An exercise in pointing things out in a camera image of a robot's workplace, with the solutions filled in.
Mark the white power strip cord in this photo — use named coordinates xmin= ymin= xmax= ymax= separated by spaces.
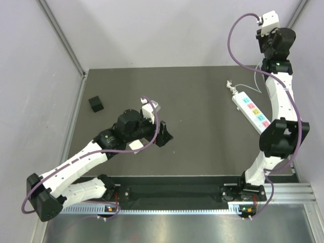
xmin=225 ymin=79 xmax=239 ymax=97

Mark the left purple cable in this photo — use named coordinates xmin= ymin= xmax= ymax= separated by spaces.
xmin=21 ymin=95 xmax=160 ymax=214

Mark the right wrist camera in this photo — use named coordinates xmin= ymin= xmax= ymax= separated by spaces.
xmin=257 ymin=10 xmax=279 ymax=36

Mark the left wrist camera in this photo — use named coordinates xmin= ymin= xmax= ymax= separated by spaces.
xmin=141 ymin=97 xmax=161 ymax=124

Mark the aluminium frame post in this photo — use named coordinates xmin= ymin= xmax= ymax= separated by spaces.
xmin=36 ymin=0 xmax=86 ymax=77
xmin=262 ymin=0 xmax=311 ymax=74

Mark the right aluminium frame post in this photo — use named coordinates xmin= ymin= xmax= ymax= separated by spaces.
xmin=262 ymin=0 xmax=311 ymax=74

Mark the left aluminium frame post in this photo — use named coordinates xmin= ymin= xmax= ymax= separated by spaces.
xmin=36 ymin=0 xmax=86 ymax=77

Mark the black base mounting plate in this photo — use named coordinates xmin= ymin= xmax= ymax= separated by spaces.
xmin=112 ymin=176 xmax=267 ymax=210

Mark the purple cable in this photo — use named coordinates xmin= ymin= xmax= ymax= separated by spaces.
xmin=227 ymin=13 xmax=302 ymax=218
xmin=21 ymin=95 xmax=160 ymax=214

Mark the white charger adapter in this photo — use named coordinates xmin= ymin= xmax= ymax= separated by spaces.
xmin=129 ymin=140 xmax=144 ymax=154

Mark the aluminium front rail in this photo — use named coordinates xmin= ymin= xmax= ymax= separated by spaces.
xmin=270 ymin=183 xmax=316 ymax=205

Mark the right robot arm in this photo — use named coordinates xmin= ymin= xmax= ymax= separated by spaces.
xmin=236 ymin=27 xmax=310 ymax=200

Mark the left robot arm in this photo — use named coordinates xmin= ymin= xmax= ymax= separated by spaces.
xmin=26 ymin=108 xmax=173 ymax=222

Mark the black cube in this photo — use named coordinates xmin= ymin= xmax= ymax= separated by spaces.
xmin=88 ymin=96 xmax=104 ymax=113

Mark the white power strip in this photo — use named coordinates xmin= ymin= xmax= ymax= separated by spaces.
xmin=232 ymin=92 xmax=270 ymax=135

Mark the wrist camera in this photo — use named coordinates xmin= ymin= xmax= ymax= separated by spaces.
xmin=257 ymin=10 xmax=279 ymax=36
xmin=141 ymin=97 xmax=161 ymax=124

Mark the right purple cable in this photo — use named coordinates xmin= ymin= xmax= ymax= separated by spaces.
xmin=227 ymin=13 xmax=302 ymax=218

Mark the slotted cable duct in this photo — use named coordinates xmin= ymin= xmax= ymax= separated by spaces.
xmin=60 ymin=203 xmax=255 ymax=216

